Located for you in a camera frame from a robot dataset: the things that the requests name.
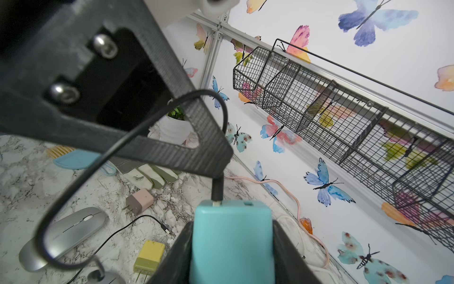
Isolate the grey mouse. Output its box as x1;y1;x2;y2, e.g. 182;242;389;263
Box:
86;270;126;284

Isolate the yellow charger plug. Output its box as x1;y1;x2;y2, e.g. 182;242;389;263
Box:
134;240;166;280

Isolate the blue yellow dustpan brush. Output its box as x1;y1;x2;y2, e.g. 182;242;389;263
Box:
46;145;100;170

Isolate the potted plant white pot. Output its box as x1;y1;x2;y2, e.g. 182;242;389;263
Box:
159;106;193;145

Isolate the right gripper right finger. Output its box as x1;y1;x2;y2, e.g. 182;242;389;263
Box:
273;220;320;284

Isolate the white power cord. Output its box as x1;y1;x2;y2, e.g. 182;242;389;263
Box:
274;212;350;284

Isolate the pink charger plug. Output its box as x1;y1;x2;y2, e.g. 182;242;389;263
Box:
123;189;154;215

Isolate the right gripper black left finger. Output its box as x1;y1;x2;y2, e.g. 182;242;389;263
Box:
147;221;193;284

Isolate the black wire wall basket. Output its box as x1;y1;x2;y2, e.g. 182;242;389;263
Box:
233;43;454;249

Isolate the pink power cord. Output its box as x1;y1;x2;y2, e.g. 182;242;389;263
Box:
223;175;331;269

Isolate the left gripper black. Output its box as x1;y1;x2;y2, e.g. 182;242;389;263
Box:
0;0;234;180

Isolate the silver mouse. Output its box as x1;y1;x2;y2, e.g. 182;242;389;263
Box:
18;207;108;273

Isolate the teal charger back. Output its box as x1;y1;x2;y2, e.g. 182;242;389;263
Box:
189;200;275;284

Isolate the black usb cable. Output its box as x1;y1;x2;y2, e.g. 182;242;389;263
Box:
33;88;228;272
65;214;171;284

